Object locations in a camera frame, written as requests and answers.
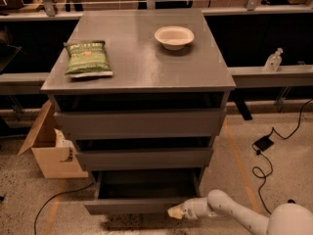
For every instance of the white paper bowl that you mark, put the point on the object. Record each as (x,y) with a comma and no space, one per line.
(174,38)

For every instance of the open cardboard box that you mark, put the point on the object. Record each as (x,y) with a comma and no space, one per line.
(53,153)

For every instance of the green chip bag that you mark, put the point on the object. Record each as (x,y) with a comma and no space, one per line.
(86,59)

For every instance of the grey bottom drawer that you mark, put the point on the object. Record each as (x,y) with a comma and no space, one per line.
(143,190)

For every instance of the grey middle drawer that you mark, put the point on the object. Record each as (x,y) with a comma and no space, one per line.
(144,153)

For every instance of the black power adapter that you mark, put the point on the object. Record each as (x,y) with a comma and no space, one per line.
(263,143)

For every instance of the grey drawer cabinet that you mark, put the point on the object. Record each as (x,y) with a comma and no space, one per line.
(145,76)

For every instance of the grey top drawer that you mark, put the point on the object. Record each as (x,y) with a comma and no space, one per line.
(141,124)

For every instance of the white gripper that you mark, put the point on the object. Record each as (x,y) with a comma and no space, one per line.
(192,209)

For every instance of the grey drawer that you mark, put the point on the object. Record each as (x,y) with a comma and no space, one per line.
(144,153)
(141,124)
(143,190)

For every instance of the black bar on floor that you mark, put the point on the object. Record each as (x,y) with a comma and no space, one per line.
(291,201)

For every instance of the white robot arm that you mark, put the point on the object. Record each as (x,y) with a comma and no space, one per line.
(286,219)

